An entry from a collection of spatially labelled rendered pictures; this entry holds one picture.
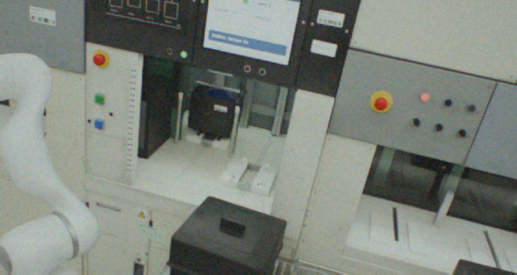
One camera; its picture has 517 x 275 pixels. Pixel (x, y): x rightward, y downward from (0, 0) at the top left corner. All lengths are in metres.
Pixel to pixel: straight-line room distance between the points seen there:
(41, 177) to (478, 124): 1.23
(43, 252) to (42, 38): 0.95
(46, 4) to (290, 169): 1.01
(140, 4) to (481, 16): 1.03
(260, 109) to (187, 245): 1.31
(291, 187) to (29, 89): 0.89
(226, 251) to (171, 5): 0.80
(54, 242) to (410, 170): 1.50
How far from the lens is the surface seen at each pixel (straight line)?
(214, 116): 2.22
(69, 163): 2.00
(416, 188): 2.17
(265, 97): 2.53
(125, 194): 1.93
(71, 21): 1.78
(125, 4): 1.68
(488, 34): 1.54
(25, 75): 1.17
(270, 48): 1.53
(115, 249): 2.11
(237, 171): 2.03
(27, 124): 1.15
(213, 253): 1.36
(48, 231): 1.14
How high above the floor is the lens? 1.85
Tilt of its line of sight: 28 degrees down
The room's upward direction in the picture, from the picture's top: 10 degrees clockwise
